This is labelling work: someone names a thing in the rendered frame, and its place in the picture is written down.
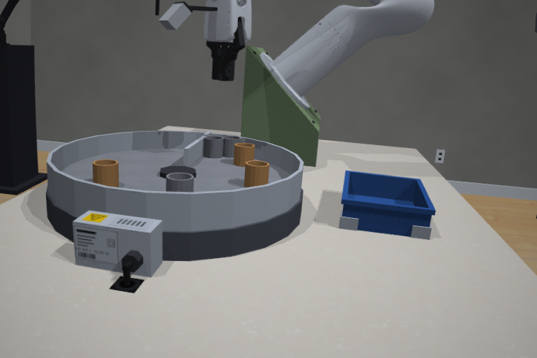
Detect bronze bushing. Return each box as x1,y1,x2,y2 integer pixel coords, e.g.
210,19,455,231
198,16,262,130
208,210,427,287
233,143,255,167
244,160,269,188
93,159,119,187

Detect blue open-top crate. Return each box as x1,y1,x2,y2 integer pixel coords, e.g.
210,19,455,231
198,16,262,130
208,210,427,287
339,171,436,240

